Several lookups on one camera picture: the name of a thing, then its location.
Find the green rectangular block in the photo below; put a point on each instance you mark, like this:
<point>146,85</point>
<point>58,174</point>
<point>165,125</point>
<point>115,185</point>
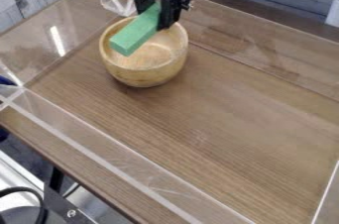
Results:
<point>129,39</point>

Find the brown wooden bowl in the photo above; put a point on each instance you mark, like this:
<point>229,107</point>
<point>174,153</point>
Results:
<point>155,63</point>

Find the clear acrylic table barrier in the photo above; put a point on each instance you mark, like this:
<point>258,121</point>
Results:
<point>230,145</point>

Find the clear acrylic corner bracket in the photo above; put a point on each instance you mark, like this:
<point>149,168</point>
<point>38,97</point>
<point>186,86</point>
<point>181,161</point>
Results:
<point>121,7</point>

